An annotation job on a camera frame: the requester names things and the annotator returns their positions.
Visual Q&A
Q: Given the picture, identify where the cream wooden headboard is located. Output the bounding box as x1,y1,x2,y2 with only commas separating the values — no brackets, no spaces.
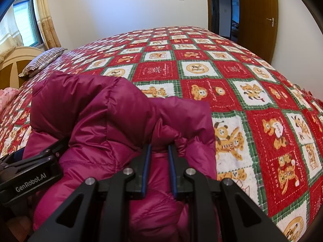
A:
0,46,45,90

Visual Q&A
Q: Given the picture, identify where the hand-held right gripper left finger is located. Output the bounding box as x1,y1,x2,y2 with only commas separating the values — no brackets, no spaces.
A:
26,143,152,242

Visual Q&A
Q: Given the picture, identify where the brown wooden door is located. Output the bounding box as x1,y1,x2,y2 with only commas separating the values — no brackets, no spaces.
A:
237,0,278,65

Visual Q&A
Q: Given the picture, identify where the magenta down jacket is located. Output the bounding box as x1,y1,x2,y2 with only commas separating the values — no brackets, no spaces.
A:
23,71,218,242

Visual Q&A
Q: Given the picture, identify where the red checkered printed bedspread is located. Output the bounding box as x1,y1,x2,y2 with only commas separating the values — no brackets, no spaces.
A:
0,25,323,242

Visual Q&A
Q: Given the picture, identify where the window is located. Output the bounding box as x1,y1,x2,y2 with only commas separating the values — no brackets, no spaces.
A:
13,0,42,47

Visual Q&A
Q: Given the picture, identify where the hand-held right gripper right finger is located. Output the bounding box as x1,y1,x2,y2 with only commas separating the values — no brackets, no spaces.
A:
168,144,288,242

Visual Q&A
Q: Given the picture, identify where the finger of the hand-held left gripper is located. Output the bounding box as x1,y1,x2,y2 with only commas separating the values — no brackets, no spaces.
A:
25,137,70,161

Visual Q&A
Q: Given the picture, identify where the striped pillow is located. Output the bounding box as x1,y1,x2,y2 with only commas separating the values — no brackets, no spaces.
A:
19,47,68,78

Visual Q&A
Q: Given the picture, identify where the pink pillow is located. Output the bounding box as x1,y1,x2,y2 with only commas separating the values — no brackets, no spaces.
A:
0,87,20,112

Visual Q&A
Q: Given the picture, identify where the brown door frame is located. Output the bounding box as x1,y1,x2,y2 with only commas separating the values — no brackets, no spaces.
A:
205,0,240,41

